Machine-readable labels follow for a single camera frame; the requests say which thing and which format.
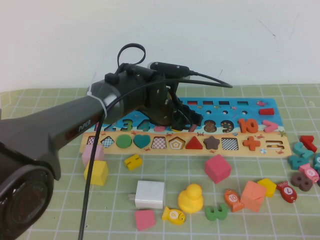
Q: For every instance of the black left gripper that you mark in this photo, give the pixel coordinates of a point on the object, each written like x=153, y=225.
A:
x=158, y=105

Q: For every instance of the red wooden triangle piece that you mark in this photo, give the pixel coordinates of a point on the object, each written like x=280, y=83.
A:
x=194, y=144

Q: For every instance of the brown wooden star piece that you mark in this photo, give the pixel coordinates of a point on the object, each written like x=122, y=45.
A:
x=211, y=142

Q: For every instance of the teal wooden heart piece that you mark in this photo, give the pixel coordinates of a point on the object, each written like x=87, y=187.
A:
x=142, y=141

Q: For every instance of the wooden number shape puzzle board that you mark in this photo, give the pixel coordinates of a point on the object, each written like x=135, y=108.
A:
x=250, y=110

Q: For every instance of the green wooden circle piece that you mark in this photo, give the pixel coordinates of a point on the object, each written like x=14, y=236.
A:
x=124, y=141

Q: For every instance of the yellow wooden pentagon piece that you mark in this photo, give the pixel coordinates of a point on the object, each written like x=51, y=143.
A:
x=269, y=186

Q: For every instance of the pink wooden trapezoid piece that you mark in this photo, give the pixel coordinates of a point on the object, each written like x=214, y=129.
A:
x=145, y=220

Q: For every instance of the green grid pattern table mat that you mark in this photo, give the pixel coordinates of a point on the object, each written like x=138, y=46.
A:
x=175, y=175

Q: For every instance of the magenta cube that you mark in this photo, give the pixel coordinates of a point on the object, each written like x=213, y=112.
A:
x=218, y=169

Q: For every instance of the orange wooden plus sign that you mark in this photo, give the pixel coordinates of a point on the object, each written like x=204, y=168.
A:
x=251, y=144

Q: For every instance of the yellow wooden equals sign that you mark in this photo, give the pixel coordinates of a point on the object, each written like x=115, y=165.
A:
x=133, y=162

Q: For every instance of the red wooden minus block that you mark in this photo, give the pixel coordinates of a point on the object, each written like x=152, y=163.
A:
x=266, y=111

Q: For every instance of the yellow rubber duck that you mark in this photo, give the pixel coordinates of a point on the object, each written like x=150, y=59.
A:
x=190, y=200

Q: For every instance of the pink wooden greater-than sign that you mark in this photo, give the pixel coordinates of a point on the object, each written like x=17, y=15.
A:
x=274, y=125

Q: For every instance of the white cube plug adapter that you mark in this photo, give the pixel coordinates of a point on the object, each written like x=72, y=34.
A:
x=150, y=195

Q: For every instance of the orange wooden fish number ten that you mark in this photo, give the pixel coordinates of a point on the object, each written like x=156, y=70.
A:
x=233, y=199

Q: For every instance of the white zip tie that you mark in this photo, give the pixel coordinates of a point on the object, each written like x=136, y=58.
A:
x=98, y=100

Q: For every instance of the light pink cube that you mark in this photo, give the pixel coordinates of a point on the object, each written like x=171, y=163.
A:
x=98, y=153

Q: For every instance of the yellow wooden fish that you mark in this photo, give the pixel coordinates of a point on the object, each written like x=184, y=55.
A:
x=173, y=215

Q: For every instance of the green wooden number three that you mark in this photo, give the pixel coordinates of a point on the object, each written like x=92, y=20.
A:
x=210, y=214

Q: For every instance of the salmon orange cube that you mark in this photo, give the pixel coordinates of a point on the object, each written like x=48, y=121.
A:
x=253, y=196

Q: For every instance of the yellow cube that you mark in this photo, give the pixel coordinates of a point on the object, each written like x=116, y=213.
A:
x=98, y=173

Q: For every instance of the teal wooden number two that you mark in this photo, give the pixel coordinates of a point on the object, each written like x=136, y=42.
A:
x=299, y=149

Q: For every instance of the teal wooden number four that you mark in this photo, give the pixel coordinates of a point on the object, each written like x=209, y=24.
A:
x=295, y=161

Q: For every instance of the red wooden fish number seven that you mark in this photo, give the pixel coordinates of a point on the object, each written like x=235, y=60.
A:
x=288, y=191

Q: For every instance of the brown wooden number eight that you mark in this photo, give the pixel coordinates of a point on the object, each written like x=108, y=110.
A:
x=302, y=182

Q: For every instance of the pink wooden fish number five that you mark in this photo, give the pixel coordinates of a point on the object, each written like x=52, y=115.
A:
x=310, y=172

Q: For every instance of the teal wooden fish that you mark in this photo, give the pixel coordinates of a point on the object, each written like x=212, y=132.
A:
x=317, y=161

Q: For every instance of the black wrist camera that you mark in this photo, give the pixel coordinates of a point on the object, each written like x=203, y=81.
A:
x=170, y=67

